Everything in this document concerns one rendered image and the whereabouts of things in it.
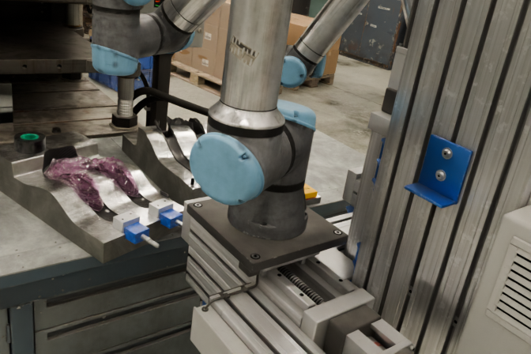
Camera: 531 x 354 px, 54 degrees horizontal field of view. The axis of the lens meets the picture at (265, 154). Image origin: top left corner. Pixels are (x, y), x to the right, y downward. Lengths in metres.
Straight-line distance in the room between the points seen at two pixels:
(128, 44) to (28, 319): 0.76
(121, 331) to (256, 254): 0.74
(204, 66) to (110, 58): 4.90
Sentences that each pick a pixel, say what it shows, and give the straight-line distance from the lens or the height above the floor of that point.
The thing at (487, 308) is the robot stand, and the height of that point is 1.09.
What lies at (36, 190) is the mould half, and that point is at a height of 0.88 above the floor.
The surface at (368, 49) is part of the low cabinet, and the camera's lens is 8.56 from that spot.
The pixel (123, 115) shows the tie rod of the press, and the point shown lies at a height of 0.83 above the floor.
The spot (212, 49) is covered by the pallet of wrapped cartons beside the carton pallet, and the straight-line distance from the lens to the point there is 5.65.
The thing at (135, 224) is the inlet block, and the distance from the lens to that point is 1.28.
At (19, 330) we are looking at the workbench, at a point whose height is 0.60.
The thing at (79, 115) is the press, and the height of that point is 0.78.
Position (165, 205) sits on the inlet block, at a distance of 1.34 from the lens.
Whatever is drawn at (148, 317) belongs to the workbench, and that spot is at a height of 0.51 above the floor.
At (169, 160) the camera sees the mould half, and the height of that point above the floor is 0.88.
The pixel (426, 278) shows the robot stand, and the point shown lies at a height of 1.04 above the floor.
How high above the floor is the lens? 1.51
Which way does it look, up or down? 22 degrees down
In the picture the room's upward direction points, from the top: 9 degrees clockwise
